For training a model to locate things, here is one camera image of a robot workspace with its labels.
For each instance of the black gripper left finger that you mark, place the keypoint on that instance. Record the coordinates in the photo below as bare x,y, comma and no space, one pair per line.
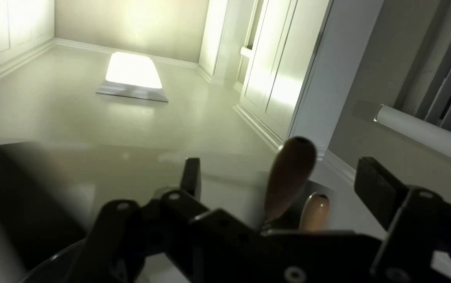
131,240

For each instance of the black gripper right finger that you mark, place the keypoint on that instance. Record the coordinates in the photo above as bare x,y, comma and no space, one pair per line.
418,229

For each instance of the white blinds valance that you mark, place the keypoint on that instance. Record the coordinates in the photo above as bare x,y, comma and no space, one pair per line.
429,133

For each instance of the dark-bladed silver ceiling fan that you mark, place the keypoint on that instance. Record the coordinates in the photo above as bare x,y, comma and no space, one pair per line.
21,198

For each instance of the white vertical blinds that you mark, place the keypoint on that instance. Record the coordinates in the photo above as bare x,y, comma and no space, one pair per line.
450,78

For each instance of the tall white cabinet with crown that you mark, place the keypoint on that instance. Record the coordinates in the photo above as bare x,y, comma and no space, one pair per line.
288,67

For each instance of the white upper cabinet row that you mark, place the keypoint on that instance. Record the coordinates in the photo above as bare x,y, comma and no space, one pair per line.
5,36

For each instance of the white upper wall cabinet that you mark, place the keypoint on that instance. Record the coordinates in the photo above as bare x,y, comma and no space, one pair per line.
219,36

